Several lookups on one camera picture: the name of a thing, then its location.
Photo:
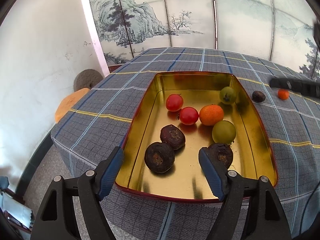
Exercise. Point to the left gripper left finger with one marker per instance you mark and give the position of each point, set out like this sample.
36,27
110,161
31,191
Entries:
56,216

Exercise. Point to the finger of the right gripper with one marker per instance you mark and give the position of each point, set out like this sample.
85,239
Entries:
304,87

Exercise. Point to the orange tangerine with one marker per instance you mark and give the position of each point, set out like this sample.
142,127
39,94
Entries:
211,114
283,94

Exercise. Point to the dark brown fruit large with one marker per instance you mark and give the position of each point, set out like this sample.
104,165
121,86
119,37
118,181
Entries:
221,152

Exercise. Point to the green fruit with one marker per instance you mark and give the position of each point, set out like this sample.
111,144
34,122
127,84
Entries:
224,132
227,95

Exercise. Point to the dark brown fruit small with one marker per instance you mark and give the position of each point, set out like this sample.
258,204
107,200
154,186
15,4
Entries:
172,136

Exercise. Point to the red tomato small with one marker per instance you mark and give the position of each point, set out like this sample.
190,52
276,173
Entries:
188,116

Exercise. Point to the red tomato with stem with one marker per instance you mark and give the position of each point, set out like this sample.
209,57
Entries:
174,102

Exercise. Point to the painted landscape folding screen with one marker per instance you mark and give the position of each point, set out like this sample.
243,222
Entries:
280,31

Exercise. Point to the dark wooden chair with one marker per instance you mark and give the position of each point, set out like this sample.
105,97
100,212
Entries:
17,214

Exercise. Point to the orange round cushion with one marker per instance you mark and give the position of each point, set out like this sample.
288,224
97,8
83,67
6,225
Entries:
68,102

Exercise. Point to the gold coffee tin box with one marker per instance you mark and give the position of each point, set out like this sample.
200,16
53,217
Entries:
185,181

